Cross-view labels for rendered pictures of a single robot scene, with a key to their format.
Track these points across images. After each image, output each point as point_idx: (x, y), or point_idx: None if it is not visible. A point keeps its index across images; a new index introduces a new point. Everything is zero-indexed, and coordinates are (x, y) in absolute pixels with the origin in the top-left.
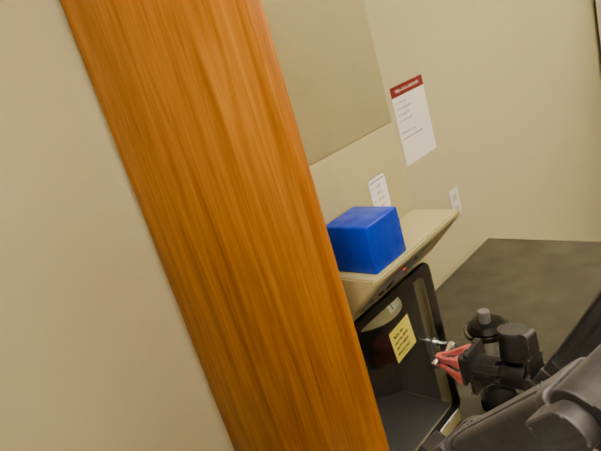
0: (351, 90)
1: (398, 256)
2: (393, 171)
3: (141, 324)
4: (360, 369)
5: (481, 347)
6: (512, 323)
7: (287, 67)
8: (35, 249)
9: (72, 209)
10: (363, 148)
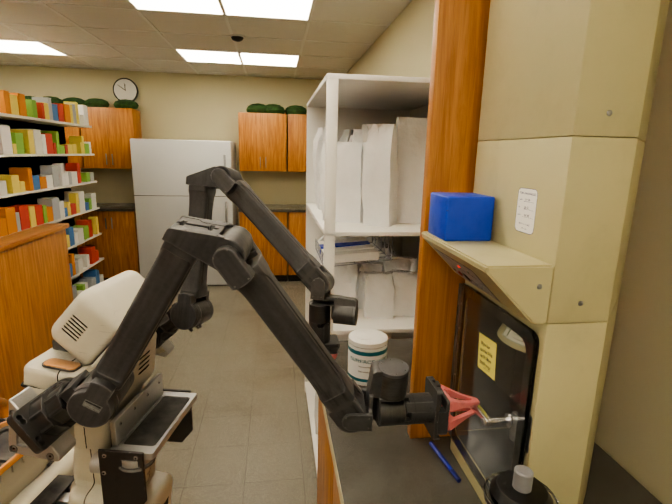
0: (538, 81)
1: (439, 237)
2: (550, 200)
3: None
4: (418, 282)
5: (434, 399)
6: (402, 373)
7: (498, 50)
8: None
9: None
10: (527, 151)
